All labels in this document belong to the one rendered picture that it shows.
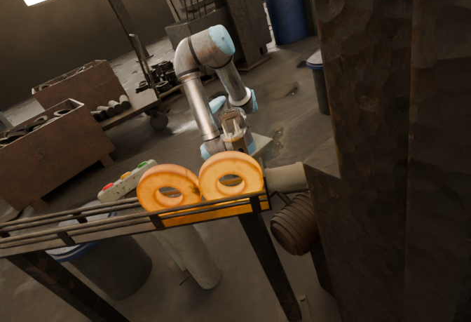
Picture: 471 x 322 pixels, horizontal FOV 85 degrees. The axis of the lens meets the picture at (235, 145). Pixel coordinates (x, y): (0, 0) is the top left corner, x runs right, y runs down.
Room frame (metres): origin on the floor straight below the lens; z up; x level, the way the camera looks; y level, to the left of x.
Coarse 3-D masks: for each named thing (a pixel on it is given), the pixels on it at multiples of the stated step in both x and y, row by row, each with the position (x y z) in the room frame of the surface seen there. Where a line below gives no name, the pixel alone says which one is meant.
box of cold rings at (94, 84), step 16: (96, 64) 4.77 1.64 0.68; (64, 80) 3.80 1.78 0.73; (80, 80) 3.87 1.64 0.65; (96, 80) 3.95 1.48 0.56; (112, 80) 4.04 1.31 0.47; (48, 96) 3.67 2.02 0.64; (64, 96) 3.74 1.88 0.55; (80, 96) 3.81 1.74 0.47; (96, 96) 3.90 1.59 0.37; (112, 96) 3.98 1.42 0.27
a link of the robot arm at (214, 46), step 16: (208, 32) 1.02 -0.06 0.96; (224, 32) 1.02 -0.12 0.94; (192, 48) 1.01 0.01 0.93; (208, 48) 1.00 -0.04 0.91; (224, 48) 0.99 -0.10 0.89; (208, 64) 1.05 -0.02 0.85; (224, 64) 1.03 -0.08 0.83; (224, 80) 1.10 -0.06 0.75; (240, 80) 1.15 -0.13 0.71; (240, 96) 1.16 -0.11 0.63
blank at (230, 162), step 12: (216, 156) 0.49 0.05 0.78; (228, 156) 0.48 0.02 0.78; (240, 156) 0.48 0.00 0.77; (204, 168) 0.48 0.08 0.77; (216, 168) 0.48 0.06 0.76; (228, 168) 0.47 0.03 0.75; (240, 168) 0.47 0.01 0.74; (252, 168) 0.46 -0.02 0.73; (204, 180) 0.48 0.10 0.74; (216, 180) 0.48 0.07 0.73; (252, 180) 0.46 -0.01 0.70; (204, 192) 0.49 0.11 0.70; (216, 192) 0.48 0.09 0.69; (228, 192) 0.49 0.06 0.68; (240, 192) 0.47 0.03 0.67; (216, 204) 0.48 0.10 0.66
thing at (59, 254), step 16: (64, 224) 1.00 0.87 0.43; (112, 240) 0.90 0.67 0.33; (128, 240) 0.96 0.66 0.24; (64, 256) 0.81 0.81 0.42; (80, 256) 0.82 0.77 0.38; (96, 256) 0.84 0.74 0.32; (112, 256) 0.86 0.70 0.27; (128, 256) 0.90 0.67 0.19; (144, 256) 0.97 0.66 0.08; (96, 272) 0.83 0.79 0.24; (112, 272) 0.84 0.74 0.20; (128, 272) 0.86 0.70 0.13; (144, 272) 0.90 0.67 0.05; (112, 288) 0.83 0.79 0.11; (128, 288) 0.84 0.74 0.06
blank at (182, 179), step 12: (156, 168) 0.52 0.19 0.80; (168, 168) 0.51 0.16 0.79; (180, 168) 0.51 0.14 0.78; (144, 180) 0.51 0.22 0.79; (156, 180) 0.50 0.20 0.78; (168, 180) 0.50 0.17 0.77; (180, 180) 0.49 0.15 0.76; (192, 180) 0.49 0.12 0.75; (144, 192) 0.51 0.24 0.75; (156, 192) 0.52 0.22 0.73; (192, 192) 0.49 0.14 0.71; (144, 204) 0.51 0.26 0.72; (156, 204) 0.51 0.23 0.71; (168, 204) 0.51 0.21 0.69; (180, 204) 0.50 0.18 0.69
